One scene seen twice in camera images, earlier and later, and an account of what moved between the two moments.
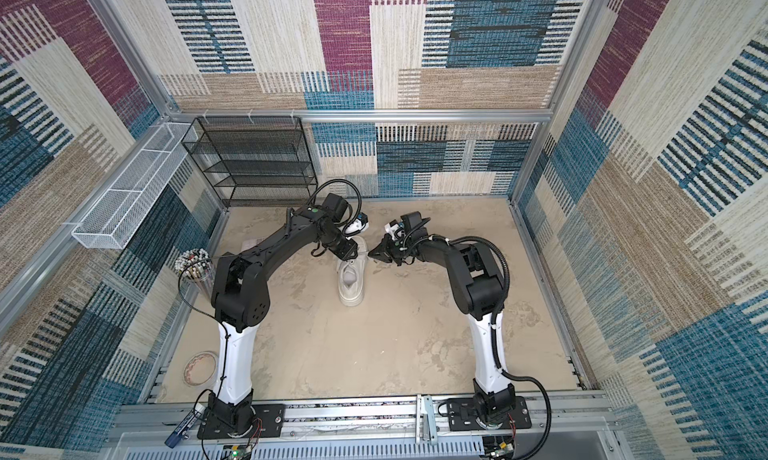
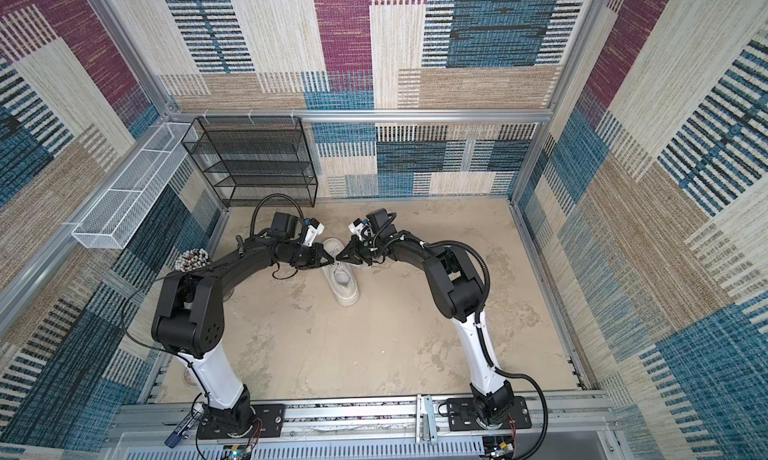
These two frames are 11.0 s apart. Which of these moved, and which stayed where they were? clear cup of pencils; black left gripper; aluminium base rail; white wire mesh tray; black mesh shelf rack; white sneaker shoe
Moved: black left gripper; white sneaker shoe
Stayed: clear cup of pencils; aluminium base rail; black mesh shelf rack; white wire mesh tray
